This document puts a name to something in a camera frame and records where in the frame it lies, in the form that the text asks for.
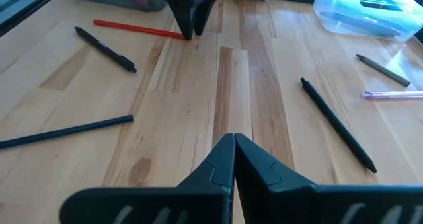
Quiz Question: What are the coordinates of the green pen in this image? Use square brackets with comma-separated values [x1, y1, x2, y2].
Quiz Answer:
[358, 0, 412, 13]

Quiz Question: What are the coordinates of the dark blue pencil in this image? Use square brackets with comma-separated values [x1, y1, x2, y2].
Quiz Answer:
[0, 114, 135, 150]

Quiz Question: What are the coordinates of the clear plastic bin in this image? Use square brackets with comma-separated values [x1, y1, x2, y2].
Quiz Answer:
[311, 0, 423, 42]

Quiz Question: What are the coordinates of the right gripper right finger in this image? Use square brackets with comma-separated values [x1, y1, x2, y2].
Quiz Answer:
[234, 133, 423, 224]

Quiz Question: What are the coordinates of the black pen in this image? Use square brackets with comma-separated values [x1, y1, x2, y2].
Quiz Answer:
[73, 26, 138, 74]
[299, 77, 378, 174]
[319, 11, 401, 38]

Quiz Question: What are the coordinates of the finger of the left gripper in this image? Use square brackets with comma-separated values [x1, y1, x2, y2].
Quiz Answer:
[168, 0, 199, 40]
[194, 0, 225, 36]

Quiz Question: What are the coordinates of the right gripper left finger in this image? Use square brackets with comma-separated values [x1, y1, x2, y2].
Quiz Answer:
[59, 133, 237, 224]

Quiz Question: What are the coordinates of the purple pen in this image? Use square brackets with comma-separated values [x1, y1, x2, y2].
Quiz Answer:
[359, 90, 423, 100]

